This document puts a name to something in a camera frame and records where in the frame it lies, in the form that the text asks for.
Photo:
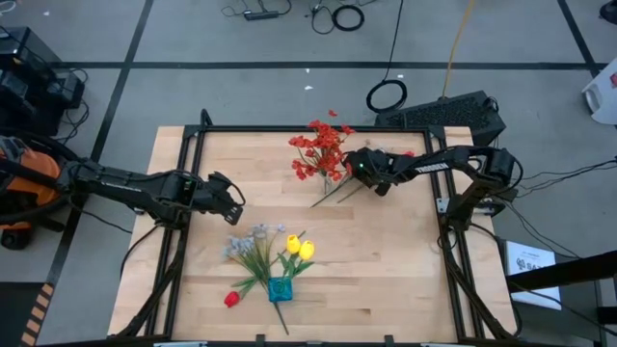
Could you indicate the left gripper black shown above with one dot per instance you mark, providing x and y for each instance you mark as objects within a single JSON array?
[{"x": 212, "y": 197}]

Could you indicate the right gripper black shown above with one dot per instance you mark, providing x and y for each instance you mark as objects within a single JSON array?
[{"x": 376, "y": 166}]

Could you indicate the large red blossom spray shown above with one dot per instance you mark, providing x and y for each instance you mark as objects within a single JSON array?
[{"x": 332, "y": 130}]

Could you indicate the white artificial flower spray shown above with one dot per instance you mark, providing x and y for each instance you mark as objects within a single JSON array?
[
  {"x": 255, "y": 260},
  {"x": 320, "y": 199}
]

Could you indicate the red artificial tulip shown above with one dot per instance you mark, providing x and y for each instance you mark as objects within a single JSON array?
[
  {"x": 409, "y": 154},
  {"x": 232, "y": 299}
]

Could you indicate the small red blossom spray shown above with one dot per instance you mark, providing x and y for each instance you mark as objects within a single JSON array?
[{"x": 301, "y": 142}]

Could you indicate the yellow artificial tulip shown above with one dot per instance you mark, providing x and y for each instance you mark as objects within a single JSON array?
[
  {"x": 293, "y": 244},
  {"x": 306, "y": 250}
]

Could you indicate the teal square vase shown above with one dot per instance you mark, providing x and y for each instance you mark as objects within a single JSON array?
[{"x": 280, "y": 290}]

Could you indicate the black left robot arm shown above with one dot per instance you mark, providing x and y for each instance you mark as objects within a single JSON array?
[{"x": 120, "y": 185}]

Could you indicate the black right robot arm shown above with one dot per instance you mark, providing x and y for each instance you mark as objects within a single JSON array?
[{"x": 434, "y": 166}]

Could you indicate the clear glass vase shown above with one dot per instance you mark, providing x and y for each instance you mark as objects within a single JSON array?
[{"x": 328, "y": 185}]

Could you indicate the black keyboard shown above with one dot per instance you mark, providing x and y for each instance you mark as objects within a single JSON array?
[{"x": 443, "y": 115}]

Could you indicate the black power strip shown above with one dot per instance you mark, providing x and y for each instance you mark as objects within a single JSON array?
[{"x": 260, "y": 15}]

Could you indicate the orange vacuum cleaner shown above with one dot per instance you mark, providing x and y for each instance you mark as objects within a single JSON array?
[
  {"x": 29, "y": 193},
  {"x": 34, "y": 216}
]

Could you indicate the white printed cardboard box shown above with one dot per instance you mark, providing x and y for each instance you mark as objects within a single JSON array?
[{"x": 535, "y": 250}]

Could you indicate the black electronics box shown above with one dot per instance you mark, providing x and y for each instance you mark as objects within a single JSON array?
[{"x": 29, "y": 101}]

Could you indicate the dark mat with hazard stripe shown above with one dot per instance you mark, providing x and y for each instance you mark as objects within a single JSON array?
[{"x": 14, "y": 313}]

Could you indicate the black metal beam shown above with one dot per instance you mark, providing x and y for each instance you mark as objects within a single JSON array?
[{"x": 578, "y": 270}]

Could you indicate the black computer tower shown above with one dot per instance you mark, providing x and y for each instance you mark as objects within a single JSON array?
[{"x": 24, "y": 48}]

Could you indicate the white plastic device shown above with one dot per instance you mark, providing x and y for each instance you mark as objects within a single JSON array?
[{"x": 602, "y": 96}]

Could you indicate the black equipment foot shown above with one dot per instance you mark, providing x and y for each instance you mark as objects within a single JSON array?
[{"x": 611, "y": 9}]

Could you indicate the black metal table frame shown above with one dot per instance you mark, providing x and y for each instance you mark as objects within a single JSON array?
[{"x": 241, "y": 128}]

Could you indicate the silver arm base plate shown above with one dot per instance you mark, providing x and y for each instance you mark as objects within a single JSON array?
[{"x": 442, "y": 205}]

